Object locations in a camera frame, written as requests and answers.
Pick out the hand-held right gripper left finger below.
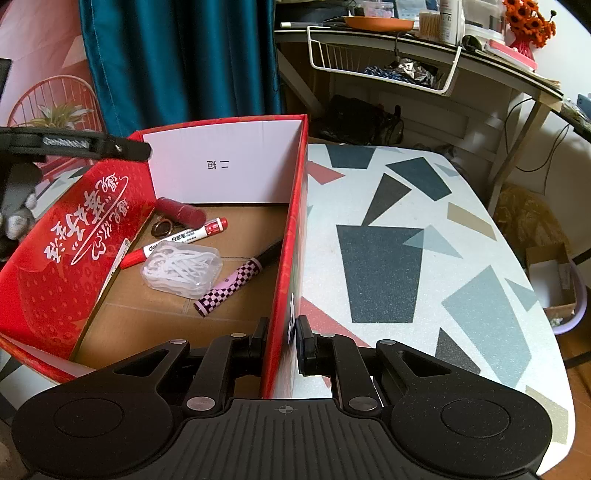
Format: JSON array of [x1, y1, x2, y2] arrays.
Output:
[[113, 316, 271, 415]]

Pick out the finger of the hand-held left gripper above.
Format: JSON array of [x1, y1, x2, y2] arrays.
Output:
[[0, 127, 152, 163]]

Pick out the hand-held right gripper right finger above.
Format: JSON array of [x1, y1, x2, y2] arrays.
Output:
[[294, 315, 455, 411]]

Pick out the pink checkered cosmetic tube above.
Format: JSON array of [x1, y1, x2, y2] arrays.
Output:
[[193, 239, 283, 318]]

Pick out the dark red cylindrical tube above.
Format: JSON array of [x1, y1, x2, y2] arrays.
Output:
[[156, 198, 206, 226]]

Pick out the clear box of floss picks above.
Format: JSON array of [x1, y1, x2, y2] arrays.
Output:
[[140, 239, 222, 298]]

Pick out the red and white marker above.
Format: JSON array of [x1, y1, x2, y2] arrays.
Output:
[[119, 217, 229, 271]]

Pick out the red cardboard box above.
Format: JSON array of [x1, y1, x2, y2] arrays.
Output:
[[0, 114, 309, 400]]

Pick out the person's left hand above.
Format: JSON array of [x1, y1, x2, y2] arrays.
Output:
[[0, 161, 38, 261]]

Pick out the teal curtain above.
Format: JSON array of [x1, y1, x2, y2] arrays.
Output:
[[78, 0, 284, 139]]

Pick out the printed red chair backdrop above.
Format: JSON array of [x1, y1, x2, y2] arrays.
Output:
[[0, 0, 109, 222]]

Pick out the geometric patterned tablecloth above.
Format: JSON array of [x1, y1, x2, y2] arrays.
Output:
[[0, 143, 575, 476]]

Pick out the black bag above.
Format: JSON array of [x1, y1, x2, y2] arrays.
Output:
[[318, 95, 404, 146]]

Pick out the small brown cardboard box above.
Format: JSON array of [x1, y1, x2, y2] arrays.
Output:
[[526, 242, 578, 312]]

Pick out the yellow plastic bag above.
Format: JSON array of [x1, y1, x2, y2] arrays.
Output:
[[494, 182, 571, 252]]

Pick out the lavender plastic basin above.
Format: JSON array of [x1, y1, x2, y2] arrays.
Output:
[[547, 256, 587, 335]]

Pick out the shiny foil bag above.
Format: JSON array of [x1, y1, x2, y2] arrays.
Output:
[[388, 58, 441, 88]]

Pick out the orange plate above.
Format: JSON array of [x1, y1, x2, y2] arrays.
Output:
[[343, 15, 415, 32]]

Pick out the clear plastic container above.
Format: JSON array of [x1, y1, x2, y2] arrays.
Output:
[[362, 0, 395, 18]]

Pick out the white wooden desk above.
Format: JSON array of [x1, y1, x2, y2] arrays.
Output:
[[274, 21, 566, 204]]

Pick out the cotton swab container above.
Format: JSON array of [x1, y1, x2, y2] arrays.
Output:
[[418, 11, 441, 40]]

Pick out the white bottle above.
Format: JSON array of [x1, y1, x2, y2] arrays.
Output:
[[438, 0, 465, 45]]

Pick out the pink flat box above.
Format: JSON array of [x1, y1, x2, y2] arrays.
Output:
[[485, 39, 539, 72]]

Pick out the white plastic storage box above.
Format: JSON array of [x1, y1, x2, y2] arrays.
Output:
[[464, 0, 506, 40]]

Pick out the red vase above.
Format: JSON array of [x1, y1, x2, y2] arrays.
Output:
[[508, 34, 536, 61]]

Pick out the orange artificial flowers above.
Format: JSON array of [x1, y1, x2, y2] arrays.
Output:
[[503, 0, 557, 47]]

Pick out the white wire basket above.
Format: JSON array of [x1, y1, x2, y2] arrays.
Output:
[[307, 26, 462, 96]]

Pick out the blue rope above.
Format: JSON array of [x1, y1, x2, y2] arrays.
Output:
[[364, 65, 399, 83]]

